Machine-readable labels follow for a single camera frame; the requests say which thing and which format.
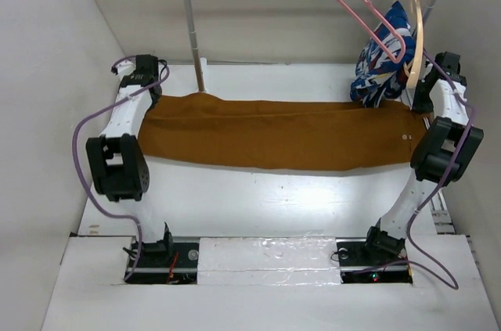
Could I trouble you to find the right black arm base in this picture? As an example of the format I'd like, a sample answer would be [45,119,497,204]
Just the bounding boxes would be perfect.
[330,238,413,284]

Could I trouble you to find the pink plastic hanger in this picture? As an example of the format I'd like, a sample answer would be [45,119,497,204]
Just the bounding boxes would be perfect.
[326,0,409,65]

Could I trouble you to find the brown trousers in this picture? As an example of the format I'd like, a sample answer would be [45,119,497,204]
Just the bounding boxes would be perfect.
[139,93,426,171]

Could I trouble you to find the purple cable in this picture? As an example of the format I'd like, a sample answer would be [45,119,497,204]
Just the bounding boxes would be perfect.
[344,49,478,291]
[72,55,171,281]

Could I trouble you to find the blue patterned garment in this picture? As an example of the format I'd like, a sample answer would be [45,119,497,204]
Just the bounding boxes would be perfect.
[349,1,422,108]

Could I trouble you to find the aluminium rail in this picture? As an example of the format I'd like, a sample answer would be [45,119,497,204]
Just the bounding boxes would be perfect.
[402,88,455,234]

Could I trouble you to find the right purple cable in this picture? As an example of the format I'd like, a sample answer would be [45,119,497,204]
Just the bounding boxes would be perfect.
[344,49,478,291]

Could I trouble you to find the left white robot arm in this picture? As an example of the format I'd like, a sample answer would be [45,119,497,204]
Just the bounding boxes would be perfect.
[85,54,175,266]

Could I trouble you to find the beige wooden hanger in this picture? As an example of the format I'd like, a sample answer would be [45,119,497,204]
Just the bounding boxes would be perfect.
[403,0,424,88]

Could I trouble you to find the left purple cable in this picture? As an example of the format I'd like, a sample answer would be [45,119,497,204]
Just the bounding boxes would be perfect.
[72,55,171,281]

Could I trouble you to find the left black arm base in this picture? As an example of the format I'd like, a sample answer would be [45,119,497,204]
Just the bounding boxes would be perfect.
[125,239,200,285]

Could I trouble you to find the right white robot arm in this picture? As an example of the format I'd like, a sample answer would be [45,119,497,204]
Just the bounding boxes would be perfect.
[362,52,484,264]

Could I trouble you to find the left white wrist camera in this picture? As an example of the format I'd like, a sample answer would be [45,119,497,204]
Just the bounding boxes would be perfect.
[110,59,135,76]

